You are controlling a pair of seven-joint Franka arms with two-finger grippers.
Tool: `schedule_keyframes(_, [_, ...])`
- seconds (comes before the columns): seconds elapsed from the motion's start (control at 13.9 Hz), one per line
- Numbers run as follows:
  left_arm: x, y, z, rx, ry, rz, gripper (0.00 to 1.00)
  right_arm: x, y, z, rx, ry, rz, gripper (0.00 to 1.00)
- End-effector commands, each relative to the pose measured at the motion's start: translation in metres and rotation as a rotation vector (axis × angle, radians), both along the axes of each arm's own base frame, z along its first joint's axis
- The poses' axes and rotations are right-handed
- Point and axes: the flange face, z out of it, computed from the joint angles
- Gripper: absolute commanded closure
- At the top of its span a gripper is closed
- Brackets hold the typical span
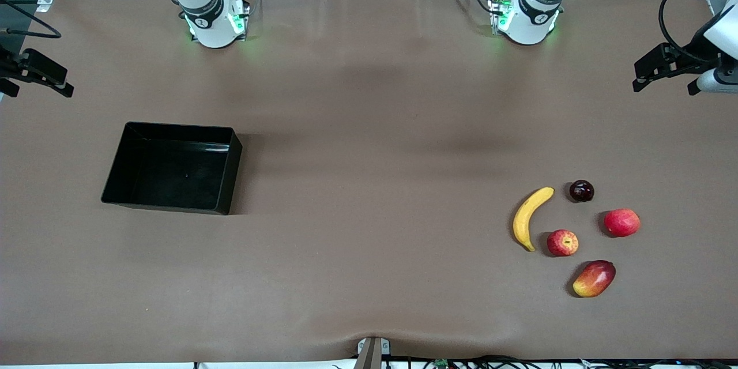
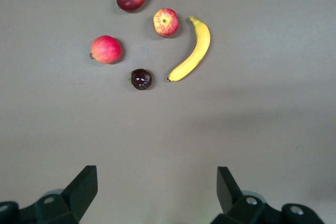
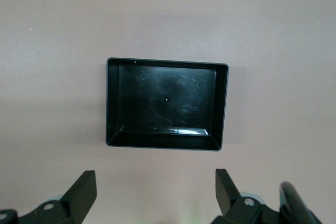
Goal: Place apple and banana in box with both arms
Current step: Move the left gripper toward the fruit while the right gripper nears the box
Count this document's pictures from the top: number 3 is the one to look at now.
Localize black rectangular plastic box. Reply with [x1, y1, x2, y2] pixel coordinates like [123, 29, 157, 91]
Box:
[105, 56, 230, 152]

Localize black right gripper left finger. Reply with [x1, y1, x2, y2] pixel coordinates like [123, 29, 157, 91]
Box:
[0, 170, 98, 224]

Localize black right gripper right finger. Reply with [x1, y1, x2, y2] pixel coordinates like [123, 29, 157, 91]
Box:
[212, 168, 282, 224]

